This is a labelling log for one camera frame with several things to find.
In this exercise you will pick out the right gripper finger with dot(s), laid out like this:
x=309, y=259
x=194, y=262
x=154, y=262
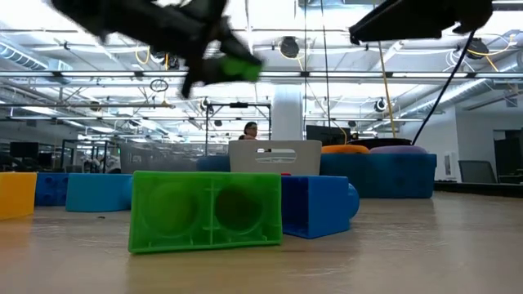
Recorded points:
x=384, y=24

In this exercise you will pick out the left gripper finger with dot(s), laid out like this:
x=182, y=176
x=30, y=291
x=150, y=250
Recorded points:
x=235, y=45
x=204, y=71

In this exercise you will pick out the purple foam die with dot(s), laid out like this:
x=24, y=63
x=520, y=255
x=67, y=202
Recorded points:
x=398, y=150

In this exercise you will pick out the orange foam die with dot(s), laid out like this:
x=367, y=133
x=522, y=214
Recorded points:
x=345, y=149

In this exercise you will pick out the green two-stud toy block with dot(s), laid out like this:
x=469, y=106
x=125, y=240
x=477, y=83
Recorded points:
x=212, y=212

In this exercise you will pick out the large blue toy block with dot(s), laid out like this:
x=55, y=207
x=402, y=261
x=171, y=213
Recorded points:
x=98, y=192

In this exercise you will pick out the small blue toy block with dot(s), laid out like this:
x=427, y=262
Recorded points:
x=51, y=190

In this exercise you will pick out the person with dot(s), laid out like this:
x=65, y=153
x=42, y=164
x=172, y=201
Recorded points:
x=250, y=130

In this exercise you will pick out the long ceiling light bar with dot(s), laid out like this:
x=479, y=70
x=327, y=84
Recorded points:
x=327, y=74

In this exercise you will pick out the white pillar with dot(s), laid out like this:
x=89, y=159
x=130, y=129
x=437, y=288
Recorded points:
x=286, y=110

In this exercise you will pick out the dark grey translucent bin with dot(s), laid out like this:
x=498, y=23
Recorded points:
x=163, y=159

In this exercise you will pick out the light grey plastic bin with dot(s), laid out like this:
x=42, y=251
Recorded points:
x=241, y=161

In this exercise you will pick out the black bucket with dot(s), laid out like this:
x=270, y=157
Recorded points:
x=384, y=142

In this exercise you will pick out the dark monitor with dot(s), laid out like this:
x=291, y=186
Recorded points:
x=23, y=150
x=327, y=134

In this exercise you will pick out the teal plastic bin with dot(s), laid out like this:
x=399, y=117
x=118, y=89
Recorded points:
x=380, y=175

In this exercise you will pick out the yellow toy block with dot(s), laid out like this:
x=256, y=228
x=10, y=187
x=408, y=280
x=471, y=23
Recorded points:
x=16, y=194

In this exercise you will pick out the black stand frame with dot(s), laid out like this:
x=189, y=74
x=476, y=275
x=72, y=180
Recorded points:
x=238, y=105

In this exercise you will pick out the black metal table frame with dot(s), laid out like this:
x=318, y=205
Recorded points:
x=478, y=188

